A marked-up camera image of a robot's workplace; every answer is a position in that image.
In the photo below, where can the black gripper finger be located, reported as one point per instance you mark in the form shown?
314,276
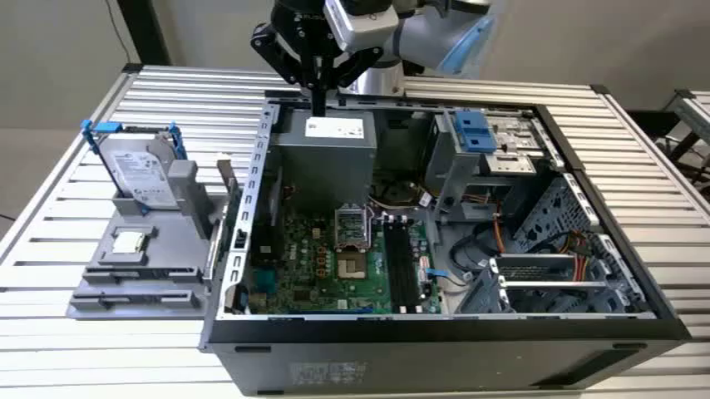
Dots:
274,50
358,66

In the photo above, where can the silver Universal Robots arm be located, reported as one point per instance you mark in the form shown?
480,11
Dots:
422,33

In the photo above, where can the black RAM slot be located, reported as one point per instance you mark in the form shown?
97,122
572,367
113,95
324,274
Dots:
412,266
404,266
396,266
388,266

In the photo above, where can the blue plastic drive latch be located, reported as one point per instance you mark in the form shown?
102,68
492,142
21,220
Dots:
472,120
480,141

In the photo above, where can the grey power supply unit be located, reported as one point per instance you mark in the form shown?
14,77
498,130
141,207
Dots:
328,166

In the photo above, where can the grey metal drive cage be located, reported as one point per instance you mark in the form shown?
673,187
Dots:
449,174

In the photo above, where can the green graphics card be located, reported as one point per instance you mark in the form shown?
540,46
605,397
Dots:
233,191

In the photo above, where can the silver drive unit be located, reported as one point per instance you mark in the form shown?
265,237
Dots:
508,164

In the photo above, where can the hard disk in blue carrier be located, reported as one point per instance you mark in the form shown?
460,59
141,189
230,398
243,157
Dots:
139,170

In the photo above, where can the CPU socket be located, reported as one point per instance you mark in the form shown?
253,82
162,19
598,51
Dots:
353,267

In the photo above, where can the grey parts rack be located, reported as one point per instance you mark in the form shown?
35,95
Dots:
166,249

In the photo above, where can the silver CPU chip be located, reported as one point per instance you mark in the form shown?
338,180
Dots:
130,242

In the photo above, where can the green motherboard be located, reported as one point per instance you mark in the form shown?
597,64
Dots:
310,291

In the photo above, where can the grey metal disk bay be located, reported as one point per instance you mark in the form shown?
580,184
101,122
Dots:
533,266

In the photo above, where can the blue expansion slot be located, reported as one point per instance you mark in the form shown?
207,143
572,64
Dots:
333,310

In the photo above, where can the metal slat side table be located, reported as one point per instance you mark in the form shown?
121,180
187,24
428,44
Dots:
691,101

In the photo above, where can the black open PC case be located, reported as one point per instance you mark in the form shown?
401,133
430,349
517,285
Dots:
444,361

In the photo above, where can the black vertical post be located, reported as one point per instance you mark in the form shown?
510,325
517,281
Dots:
146,29

